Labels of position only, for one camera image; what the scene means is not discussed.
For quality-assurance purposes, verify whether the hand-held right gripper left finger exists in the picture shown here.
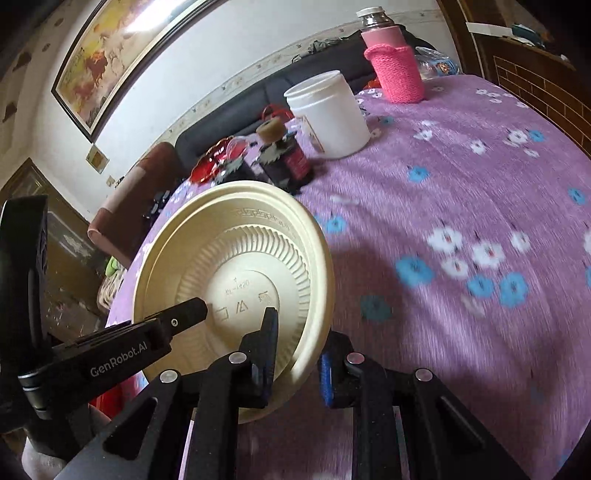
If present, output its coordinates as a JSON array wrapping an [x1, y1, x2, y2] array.
[[55, 307, 280, 480]]

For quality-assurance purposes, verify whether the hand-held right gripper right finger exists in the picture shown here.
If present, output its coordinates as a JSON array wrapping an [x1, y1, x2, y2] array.
[[318, 330, 532, 480]]

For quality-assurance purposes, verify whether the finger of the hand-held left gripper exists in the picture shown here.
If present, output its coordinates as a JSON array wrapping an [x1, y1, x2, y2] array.
[[131, 298, 208, 344]]

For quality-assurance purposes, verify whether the beige plastic strainer basket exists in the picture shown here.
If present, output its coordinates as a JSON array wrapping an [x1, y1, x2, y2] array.
[[131, 180, 336, 425]]

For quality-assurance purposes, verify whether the wooden cabinet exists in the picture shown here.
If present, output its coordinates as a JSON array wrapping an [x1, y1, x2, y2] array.
[[0, 158, 114, 333]]

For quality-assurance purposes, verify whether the brown armchair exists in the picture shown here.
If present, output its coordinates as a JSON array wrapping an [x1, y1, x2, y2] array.
[[88, 142, 186, 269]]

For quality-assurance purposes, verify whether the black ink bottle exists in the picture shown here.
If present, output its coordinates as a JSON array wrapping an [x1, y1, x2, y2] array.
[[219, 136, 262, 186]]

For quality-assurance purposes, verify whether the red plastic plate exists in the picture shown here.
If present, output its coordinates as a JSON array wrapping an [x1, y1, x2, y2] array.
[[190, 136, 237, 184]]

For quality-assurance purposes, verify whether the dark bottle with cork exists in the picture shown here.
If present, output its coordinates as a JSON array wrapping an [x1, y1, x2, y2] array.
[[256, 117, 315, 192]]

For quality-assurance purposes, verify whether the black leather sofa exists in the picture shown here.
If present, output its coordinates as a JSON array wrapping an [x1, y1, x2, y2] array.
[[175, 23, 460, 161]]

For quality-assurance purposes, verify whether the white plastic jar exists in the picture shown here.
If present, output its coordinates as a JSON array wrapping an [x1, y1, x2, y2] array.
[[283, 71, 372, 160]]

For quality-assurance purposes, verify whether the framed horse painting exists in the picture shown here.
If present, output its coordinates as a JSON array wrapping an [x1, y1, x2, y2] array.
[[51, 0, 218, 143]]

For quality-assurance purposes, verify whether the pink flask with knitted sleeve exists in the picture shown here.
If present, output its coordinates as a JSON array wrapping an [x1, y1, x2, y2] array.
[[356, 6, 426, 105]]

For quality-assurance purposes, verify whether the clear plastic bag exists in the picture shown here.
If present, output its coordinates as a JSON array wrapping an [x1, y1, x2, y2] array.
[[414, 46, 461, 80]]

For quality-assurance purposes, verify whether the wooden sideboard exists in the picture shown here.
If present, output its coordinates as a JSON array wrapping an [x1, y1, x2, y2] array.
[[438, 0, 591, 158]]

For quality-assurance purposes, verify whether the small wall calendar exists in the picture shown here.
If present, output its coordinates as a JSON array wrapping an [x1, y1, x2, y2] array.
[[86, 143, 111, 174]]

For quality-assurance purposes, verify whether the red ribbon handle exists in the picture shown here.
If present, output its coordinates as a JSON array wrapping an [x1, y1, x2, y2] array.
[[262, 104, 294, 124]]

